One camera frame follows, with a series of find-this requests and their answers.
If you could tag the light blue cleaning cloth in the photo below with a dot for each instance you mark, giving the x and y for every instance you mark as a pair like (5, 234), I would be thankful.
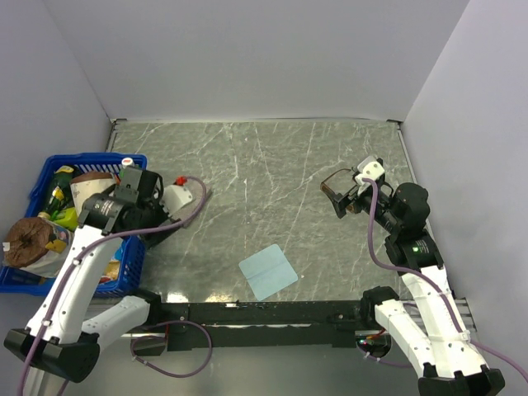
(268, 272)

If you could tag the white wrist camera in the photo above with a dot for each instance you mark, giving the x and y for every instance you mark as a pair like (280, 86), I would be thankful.
(175, 198)
(369, 168)

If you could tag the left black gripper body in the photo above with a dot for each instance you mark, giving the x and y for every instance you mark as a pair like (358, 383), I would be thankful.
(152, 206)

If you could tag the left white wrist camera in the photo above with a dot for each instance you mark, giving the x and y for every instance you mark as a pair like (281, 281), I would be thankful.
(175, 198)

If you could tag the blue plastic basket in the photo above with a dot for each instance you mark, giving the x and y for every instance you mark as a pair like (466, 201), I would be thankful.
(130, 253)

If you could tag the brown paper bag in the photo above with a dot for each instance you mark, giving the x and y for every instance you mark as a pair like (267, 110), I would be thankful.
(87, 184)

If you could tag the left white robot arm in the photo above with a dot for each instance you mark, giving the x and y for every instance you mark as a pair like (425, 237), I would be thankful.
(58, 339)

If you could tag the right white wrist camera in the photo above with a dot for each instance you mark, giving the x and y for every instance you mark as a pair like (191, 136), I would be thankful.
(369, 168)

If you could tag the brown sunglasses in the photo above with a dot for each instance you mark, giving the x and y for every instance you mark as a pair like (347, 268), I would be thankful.
(341, 181)

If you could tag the green drink bottle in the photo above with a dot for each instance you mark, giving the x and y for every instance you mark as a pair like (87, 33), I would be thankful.
(127, 162)

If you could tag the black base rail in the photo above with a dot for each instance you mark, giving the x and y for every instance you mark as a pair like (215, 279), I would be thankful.
(262, 324)

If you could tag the brown round bread bag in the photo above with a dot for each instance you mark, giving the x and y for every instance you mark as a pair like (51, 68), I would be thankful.
(37, 246)

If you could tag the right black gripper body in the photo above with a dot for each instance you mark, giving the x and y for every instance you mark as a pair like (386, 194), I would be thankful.
(381, 205)

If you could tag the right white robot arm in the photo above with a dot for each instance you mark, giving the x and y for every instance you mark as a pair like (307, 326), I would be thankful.
(440, 350)

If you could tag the green glass bottle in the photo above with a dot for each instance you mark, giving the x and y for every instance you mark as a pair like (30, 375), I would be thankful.
(59, 194)

